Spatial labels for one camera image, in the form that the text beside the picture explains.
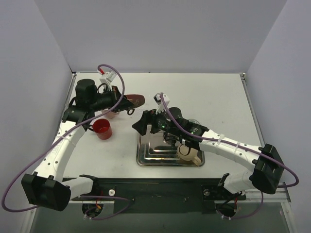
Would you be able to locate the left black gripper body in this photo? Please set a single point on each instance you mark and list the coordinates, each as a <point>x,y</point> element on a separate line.
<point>116,99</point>

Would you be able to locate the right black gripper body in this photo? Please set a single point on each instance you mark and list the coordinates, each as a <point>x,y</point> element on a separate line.
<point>150,121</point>

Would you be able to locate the small dark brown cup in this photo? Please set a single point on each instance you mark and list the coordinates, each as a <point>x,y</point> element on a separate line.
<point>137,100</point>

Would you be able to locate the pink faceted ceramic mug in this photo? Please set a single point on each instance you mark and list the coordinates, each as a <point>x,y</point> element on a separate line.
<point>110,115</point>

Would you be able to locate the red ceramic mug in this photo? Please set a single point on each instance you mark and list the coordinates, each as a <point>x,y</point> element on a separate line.
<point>102,129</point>

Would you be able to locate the cream ceramic mug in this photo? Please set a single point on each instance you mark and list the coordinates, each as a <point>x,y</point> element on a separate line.
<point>188,154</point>

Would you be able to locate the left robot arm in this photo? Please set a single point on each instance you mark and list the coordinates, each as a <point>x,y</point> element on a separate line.
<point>60,145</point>

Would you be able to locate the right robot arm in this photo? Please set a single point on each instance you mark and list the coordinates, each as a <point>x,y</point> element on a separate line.
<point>264,166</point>

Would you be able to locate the teal speckled ceramic mug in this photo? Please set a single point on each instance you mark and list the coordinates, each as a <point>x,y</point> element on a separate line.
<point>194,121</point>

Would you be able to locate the stainless steel tray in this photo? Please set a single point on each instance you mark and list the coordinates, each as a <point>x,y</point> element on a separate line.
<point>159,149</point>

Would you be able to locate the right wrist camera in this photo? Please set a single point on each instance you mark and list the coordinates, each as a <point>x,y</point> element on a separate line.
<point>162,100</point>

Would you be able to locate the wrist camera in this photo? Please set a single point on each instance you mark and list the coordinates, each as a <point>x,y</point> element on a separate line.
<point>162,100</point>
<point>106,80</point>

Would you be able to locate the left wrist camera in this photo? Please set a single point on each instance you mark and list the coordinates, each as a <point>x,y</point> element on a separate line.
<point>106,80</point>

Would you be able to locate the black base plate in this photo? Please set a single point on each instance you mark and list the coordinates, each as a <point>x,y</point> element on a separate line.
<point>140,195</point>

